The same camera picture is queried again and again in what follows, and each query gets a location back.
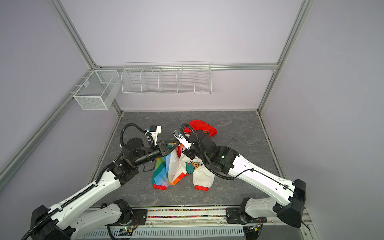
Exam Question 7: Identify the colourful rainbow kids jacket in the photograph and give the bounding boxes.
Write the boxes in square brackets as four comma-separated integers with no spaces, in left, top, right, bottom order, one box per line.
[151,119,218,192]

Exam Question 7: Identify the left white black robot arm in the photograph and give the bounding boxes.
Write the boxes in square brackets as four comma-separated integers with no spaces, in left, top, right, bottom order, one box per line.
[22,138,179,240]

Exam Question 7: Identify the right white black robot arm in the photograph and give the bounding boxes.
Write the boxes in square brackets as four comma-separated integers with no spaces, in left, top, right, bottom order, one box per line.
[174,130,307,228]

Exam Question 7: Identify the white mesh box basket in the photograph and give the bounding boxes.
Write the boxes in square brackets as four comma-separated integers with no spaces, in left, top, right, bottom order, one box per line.
[74,70,121,111]

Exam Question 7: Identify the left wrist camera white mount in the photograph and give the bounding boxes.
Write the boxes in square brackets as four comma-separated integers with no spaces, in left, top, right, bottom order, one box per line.
[145,125,162,147]

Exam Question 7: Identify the black corrugated cable conduit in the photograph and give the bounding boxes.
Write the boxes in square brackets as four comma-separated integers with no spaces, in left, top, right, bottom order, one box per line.
[119,122,151,148]

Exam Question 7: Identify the white wire shelf basket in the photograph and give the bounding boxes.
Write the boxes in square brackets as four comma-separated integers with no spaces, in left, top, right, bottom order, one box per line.
[121,62,212,95]

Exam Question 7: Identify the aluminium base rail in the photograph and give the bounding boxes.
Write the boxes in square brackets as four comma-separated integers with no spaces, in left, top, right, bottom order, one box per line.
[53,205,313,240]

